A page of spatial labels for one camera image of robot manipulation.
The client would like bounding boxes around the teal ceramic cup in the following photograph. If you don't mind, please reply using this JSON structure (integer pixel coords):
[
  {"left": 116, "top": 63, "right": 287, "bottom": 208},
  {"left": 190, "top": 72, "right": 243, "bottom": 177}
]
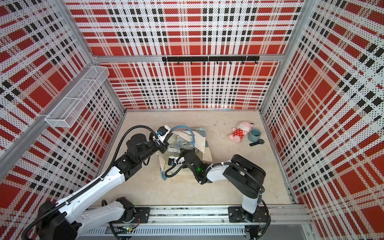
[{"left": 248, "top": 129, "right": 262, "bottom": 143}]

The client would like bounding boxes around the pink plush toy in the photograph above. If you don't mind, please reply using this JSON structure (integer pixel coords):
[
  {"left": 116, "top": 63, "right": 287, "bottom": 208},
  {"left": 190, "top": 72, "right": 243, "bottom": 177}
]
[{"left": 228, "top": 122, "right": 254, "bottom": 143}]

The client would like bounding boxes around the black wall hook rail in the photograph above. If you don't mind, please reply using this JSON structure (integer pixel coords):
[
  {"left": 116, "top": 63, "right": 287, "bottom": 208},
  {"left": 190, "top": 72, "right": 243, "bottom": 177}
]
[{"left": 162, "top": 56, "right": 260, "bottom": 64}]

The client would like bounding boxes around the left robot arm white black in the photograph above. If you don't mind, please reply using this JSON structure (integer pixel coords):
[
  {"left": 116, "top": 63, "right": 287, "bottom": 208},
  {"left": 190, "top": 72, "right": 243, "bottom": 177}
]
[{"left": 22, "top": 125, "right": 171, "bottom": 240}]

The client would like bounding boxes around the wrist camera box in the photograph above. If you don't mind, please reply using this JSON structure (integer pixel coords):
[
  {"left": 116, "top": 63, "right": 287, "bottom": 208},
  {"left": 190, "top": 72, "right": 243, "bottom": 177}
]
[
  {"left": 157, "top": 125, "right": 171, "bottom": 143},
  {"left": 168, "top": 156, "right": 181, "bottom": 167}
]

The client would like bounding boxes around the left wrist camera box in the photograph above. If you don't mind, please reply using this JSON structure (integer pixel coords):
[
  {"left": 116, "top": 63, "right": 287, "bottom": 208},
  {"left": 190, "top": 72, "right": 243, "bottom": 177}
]
[{"left": 157, "top": 125, "right": 171, "bottom": 143}]

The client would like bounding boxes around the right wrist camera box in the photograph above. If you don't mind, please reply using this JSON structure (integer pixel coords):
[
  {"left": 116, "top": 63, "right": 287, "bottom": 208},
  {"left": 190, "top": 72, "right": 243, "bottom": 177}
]
[{"left": 168, "top": 156, "right": 181, "bottom": 167}]

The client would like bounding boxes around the white wire mesh basket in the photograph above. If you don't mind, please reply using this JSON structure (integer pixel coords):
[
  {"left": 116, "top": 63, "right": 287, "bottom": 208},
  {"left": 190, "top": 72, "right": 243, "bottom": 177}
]
[{"left": 45, "top": 66, "right": 109, "bottom": 128}]

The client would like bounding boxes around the small black tool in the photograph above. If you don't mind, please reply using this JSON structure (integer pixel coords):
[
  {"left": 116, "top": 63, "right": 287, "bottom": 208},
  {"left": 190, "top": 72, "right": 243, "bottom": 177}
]
[{"left": 249, "top": 139, "right": 265, "bottom": 147}]

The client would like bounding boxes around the cream canvas tote bag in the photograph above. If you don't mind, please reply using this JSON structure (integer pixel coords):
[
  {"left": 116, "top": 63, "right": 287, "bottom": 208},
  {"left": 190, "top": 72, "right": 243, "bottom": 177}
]
[{"left": 156, "top": 125, "right": 213, "bottom": 180}]

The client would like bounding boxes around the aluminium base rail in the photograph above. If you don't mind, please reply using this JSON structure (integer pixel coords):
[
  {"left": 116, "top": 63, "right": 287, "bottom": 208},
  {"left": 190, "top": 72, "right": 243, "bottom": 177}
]
[{"left": 82, "top": 205, "right": 316, "bottom": 240}]

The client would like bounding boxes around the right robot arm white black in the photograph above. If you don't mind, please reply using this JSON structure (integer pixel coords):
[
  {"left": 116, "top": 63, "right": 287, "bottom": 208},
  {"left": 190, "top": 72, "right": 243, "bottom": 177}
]
[{"left": 164, "top": 151, "right": 272, "bottom": 240}]

